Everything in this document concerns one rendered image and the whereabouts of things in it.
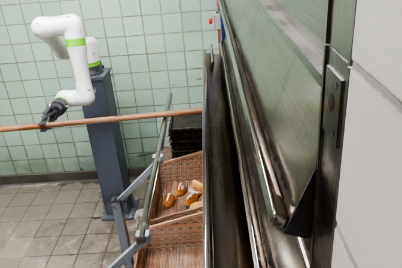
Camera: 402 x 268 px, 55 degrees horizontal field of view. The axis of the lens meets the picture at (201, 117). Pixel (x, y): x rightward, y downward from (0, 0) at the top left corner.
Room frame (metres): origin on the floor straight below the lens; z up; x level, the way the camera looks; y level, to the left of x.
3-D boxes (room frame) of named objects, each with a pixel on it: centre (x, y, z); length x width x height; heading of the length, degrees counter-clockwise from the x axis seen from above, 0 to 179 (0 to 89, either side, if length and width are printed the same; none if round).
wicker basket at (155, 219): (1.82, 0.07, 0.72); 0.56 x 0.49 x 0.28; 178
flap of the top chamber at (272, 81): (1.25, -0.16, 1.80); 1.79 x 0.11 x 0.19; 178
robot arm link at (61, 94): (2.19, 0.81, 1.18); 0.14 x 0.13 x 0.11; 178
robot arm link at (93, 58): (2.60, 0.74, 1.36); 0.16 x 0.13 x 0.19; 96
